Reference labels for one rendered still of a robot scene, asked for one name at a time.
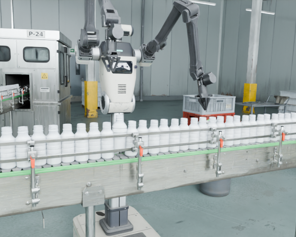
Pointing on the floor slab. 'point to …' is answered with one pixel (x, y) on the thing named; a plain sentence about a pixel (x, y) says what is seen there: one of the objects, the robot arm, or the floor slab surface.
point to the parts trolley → (261, 105)
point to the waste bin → (216, 188)
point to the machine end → (33, 76)
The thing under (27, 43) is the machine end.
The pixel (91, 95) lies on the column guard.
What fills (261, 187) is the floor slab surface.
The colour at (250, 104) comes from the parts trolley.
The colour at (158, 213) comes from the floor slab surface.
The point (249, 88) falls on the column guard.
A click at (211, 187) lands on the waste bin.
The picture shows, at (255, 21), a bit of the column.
